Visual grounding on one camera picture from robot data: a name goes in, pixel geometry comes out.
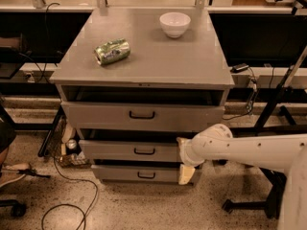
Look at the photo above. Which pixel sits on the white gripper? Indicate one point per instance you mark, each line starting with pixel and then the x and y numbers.
pixel 185 152

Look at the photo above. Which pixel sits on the grey drawer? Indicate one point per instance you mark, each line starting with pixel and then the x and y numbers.
pixel 136 174
pixel 130 151
pixel 140 116

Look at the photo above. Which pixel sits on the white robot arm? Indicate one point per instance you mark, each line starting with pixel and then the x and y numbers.
pixel 280 153

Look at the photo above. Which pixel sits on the grey bottom drawer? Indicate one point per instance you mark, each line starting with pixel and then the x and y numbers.
pixel 136 174

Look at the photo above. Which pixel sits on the grey top drawer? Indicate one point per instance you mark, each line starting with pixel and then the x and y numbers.
pixel 140 116

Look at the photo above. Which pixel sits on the grey drawer cabinet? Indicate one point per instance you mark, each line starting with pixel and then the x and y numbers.
pixel 190 70

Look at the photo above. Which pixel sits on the black power adapter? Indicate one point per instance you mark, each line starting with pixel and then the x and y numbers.
pixel 239 68

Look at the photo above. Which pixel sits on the clutter basket under table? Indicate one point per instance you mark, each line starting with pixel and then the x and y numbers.
pixel 64 146

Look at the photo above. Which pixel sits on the crushed green soda can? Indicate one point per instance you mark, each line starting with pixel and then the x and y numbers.
pixel 112 51

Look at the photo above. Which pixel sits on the white ceramic bowl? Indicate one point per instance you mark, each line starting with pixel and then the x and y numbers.
pixel 174 24

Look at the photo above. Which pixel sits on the black office chair base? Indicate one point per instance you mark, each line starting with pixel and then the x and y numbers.
pixel 18 209

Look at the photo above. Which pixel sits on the person's shoe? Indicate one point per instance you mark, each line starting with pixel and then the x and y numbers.
pixel 11 173

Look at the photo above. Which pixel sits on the black stand frame right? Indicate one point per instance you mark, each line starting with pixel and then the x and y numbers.
pixel 272 205

